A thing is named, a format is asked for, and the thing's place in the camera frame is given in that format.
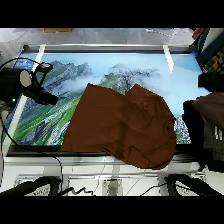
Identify grey striped garment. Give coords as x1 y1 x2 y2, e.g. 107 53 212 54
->
203 121 224 163

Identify black cable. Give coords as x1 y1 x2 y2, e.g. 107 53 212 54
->
139 181 168 197
0 113 64 183
61 185 97 197

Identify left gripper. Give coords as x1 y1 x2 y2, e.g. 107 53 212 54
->
30 85 60 106

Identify dark brown garment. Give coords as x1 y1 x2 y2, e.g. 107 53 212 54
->
192 91 224 132

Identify heap of clothes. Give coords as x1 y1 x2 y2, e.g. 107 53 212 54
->
189 27 224 75

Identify brown pants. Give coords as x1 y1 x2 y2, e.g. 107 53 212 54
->
60 82 178 170

